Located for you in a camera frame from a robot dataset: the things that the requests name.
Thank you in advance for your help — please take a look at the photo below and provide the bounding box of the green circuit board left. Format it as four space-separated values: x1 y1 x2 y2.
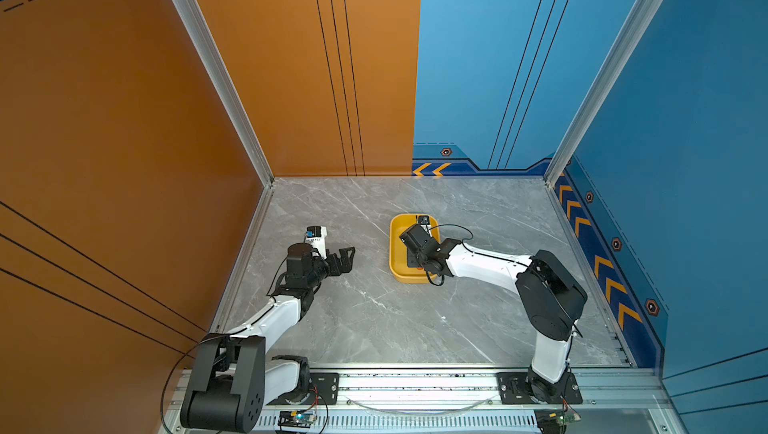
277 411 318 432

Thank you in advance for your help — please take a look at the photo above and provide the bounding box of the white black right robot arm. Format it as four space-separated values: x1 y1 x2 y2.
399 223 588 406

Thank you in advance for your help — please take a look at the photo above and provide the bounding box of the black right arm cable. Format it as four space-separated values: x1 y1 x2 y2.
424 223 475 286

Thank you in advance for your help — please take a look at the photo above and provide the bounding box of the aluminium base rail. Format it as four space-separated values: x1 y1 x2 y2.
160 363 688 434

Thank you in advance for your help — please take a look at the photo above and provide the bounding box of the yellow plastic bin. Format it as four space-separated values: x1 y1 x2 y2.
389 213 440 284

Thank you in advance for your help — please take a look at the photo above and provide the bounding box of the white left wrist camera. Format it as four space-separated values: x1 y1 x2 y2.
304 225 328 259

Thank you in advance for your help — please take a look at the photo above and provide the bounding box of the aluminium corner post left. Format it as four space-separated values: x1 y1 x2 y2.
172 0 274 187

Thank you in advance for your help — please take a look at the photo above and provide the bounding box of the aluminium corner post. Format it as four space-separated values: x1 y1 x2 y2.
172 0 274 187
543 0 664 188

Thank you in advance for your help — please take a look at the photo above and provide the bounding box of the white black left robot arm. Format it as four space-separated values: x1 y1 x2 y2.
179 242 356 433

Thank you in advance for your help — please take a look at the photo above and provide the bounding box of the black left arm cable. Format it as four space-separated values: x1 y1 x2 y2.
159 253 289 434

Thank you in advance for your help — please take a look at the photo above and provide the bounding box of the green circuit board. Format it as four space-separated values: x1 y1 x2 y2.
535 411 582 434
277 411 318 432

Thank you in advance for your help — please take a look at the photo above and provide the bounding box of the aluminium corner post right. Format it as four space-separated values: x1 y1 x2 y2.
543 0 664 188

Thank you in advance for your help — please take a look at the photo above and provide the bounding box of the green circuit board right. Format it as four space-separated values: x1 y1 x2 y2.
535 411 582 434

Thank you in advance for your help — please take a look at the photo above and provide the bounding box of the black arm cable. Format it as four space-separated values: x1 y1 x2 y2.
159 253 289 434
424 223 475 286

